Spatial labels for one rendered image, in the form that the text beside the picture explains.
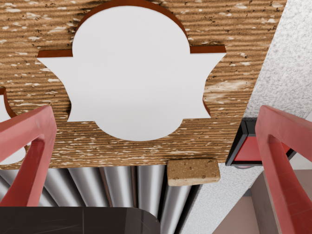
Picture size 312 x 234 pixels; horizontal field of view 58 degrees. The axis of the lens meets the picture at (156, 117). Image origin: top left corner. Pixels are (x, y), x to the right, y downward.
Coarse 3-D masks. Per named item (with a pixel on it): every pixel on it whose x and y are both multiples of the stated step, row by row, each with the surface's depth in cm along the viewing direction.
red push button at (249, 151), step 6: (246, 138) 30; (252, 138) 30; (246, 144) 31; (252, 144) 31; (282, 144) 32; (240, 150) 33; (246, 150) 33; (252, 150) 33; (258, 150) 33; (240, 156) 34; (246, 156) 34; (252, 156) 34; (258, 156) 34
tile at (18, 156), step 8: (0, 88) 22; (0, 96) 22; (0, 104) 22; (8, 104) 24; (0, 112) 23; (8, 112) 24; (0, 120) 24; (16, 152) 29; (24, 152) 29; (8, 160) 30; (16, 160) 30
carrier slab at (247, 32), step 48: (0, 0) 16; (48, 0) 16; (96, 0) 16; (192, 0) 16; (240, 0) 16; (0, 48) 19; (48, 48) 19; (240, 48) 19; (48, 96) 23; (240, 96) 23; (96, 144) 29; (144, 144) 30; (192, 144) 30
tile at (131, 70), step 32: (128, 0) 16; (96, 32) 17; (128, 32) 17; (160, 32) 17; (64, 64) 19; (96, 64) 19; (128, 64) 19; (160, 64) 19; (192, 64) 19; (96, 96) 22; (128, 96) 22; (160, 96) 22; (192, 96) 22; (128, 128) 25; (160, 128) 26
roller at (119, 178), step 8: (104, 168) 39; (112, 168) 38; (120, 168) 38; (128, 168) 40; (112, 176) 40; (120, 176) 40; (128, 176) 42; (112, 184) 43; (120, 184) 42; (128, 184) 44; (112, 192) 46; (120, 192) 45; (128, 192) 47; (112, 200) 50; (120, 200) 48; (128, 200) 49
